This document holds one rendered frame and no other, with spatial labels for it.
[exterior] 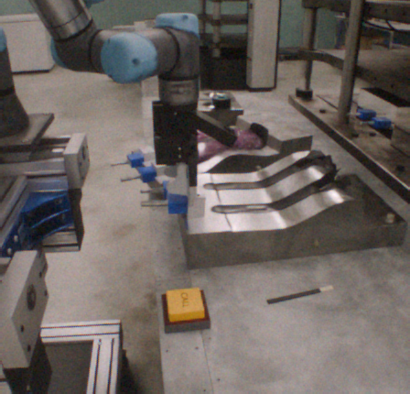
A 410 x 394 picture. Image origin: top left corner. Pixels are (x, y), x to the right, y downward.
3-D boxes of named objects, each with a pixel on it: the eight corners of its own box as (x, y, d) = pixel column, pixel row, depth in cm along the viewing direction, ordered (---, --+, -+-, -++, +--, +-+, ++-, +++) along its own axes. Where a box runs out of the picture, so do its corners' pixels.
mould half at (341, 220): (188, 269, 82) (186, 214, 76) (176, 206, 105) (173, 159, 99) (402, 245, 89) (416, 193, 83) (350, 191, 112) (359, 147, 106)
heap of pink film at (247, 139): (195, 169, 112) (195, 142, 108) (171, 147, 126) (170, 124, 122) (272, 153, 122) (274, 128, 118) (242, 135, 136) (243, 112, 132)
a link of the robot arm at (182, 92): (196, 71, 76) (202, 81, 69) (196, 95, 78) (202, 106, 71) (156, 73, 75) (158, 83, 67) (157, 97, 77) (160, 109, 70)
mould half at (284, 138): (161, 202, 107) (158, 164, 102) (132, 165, 128) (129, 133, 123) (308, 167, 127) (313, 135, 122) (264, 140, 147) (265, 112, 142)
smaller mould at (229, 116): (194, 127, 159) (194, 111, 156) (189, 116, 172) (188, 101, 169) (242, 125, 162) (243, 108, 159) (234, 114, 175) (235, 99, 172)
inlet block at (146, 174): (124, 192, 106) (122, 174, 103) (119, 185, 110) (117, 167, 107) (169, 182, 111) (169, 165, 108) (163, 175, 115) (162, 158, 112)
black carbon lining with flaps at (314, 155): (211, 224, 85) (212, 183, 81) (200, 188, 99) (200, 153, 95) (361, 209, 90) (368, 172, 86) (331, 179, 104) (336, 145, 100)
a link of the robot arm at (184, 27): (142, 15, 65) (171, 12, 71) (145, 79, 70) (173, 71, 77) (180, 16, 61) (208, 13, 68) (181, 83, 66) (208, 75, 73)
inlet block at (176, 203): (141, 221, 82) (140, 199, 79) (141, 208, 86) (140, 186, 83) (204, 219, 84) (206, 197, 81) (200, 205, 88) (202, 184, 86)
